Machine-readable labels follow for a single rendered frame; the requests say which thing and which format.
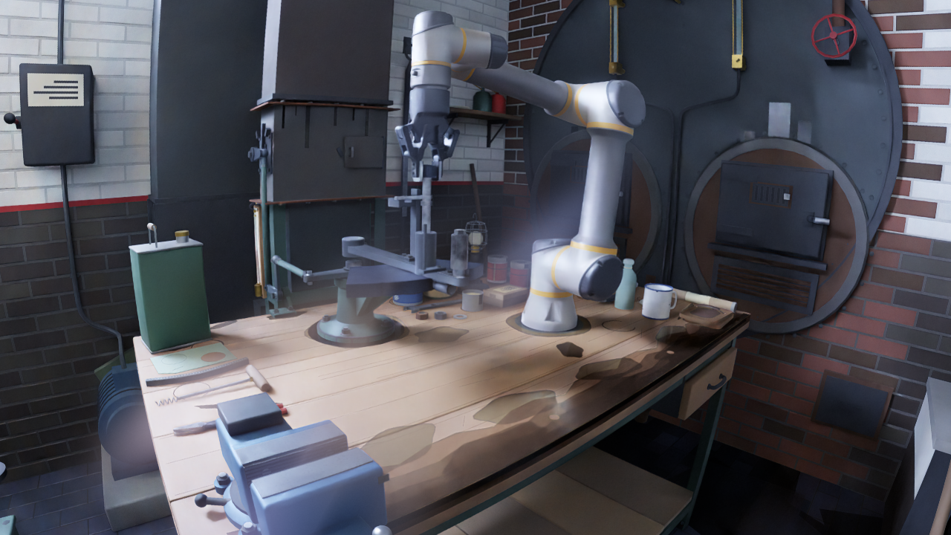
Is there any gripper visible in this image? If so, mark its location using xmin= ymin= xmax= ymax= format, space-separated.
xmin=394 ymin=106 xmax=459 ymax=161

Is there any grey damper lever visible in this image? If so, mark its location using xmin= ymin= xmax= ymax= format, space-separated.
xmin=387 ymin=158 xmax=448 ymax=285

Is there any grey damper base stand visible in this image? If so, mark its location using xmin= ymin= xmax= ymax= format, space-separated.
xmin=317 ymin=236 xmax=485 ymax=347

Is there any large round dark boiler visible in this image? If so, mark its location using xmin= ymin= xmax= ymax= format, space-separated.
xmin=525 ymin=0 xmax=903 ymax=334

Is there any dark grey furnace cabinet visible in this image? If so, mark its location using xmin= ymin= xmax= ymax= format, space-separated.
xmin=249 ymin=0 xmax=397 ymax=317

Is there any glass jar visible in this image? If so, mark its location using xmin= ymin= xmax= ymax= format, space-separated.
xmin=449 ymin=228 xmax=471 ymax=280

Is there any tan cardboard box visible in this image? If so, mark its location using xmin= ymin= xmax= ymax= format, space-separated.
xmin=482 ymin=284 xmax=529 ymax=308

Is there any brass gauge glass tube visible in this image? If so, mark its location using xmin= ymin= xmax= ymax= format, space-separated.
xmin=730 ymin=0 xmax=746 ymax=71
xmin=608 ymin=0 xmax=626 ymax=77

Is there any pale green bottle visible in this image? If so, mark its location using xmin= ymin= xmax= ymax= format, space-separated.
xmin=614 ymin=258 xmax=639 ymax=311

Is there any white enamel mug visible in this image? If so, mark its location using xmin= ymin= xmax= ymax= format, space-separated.
xmin=641 ymin=283 xmax=679 ymax=320

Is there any green metal can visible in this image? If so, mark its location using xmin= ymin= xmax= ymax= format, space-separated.
xmin=129 ymin=223 xmax=212 ymax=353

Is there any green paper sheet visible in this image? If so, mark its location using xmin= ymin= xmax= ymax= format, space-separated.
xmin=151 ymin=341 xmax=237 ymax=375

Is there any rolled paper sheet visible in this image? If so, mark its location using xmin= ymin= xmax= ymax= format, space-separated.
xmin=674 ymin=289 xmax=738 ymax=313

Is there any dark grey block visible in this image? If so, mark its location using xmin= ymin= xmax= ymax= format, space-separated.
xmin=216 ymin=393 xmax=288 ymax=436

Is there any grey flat file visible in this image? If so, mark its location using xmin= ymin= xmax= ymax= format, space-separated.
xmin=145 ymin=358 xmax=250 ymax=387

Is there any dark firebox door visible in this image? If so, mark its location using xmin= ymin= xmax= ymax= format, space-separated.
xmin=714 ymin=161 xmax=834 ymax=262

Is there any blue bench vise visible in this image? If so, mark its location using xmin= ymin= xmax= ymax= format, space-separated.
xmin=195 ymin=420 xmax=392 ymax=535

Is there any wooden bench drawer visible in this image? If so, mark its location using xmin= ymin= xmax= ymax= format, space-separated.
xmin=678 ymin=348 xmax=739 ymax=421

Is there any blue finned motor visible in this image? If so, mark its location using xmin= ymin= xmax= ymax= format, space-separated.
xmin=97 ymin=363 xmax=158 ymax=481

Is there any red valve wheel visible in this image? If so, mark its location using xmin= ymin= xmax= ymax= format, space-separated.
xmin=811 ymin=13 xmax=858 ymax=60

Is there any dark square floor plate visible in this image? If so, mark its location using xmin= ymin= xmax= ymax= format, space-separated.
xmin=811 ymin=371 xmax=893 ymax=439

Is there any wooden wall shelf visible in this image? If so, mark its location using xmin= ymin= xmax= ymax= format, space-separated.
xmin=448 ymin=106 xmax=523 ymax=148

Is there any grey side handle bar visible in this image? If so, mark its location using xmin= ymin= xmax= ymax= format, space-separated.
xmin=271 ymin=255 xmax=350 ymax=285

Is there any wooden handled hammer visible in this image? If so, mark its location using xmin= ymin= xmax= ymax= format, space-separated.
xmin=175 ymin=364 xmax=273 ymax=401

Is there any thin wire spring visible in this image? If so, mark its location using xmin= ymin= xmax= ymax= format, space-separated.
xmin=155 ymin=384 xmax=218 ymax=407

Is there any black wall switch box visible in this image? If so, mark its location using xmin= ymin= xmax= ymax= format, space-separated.
xmin=4 ymin=63 xmax=96 ymax=167

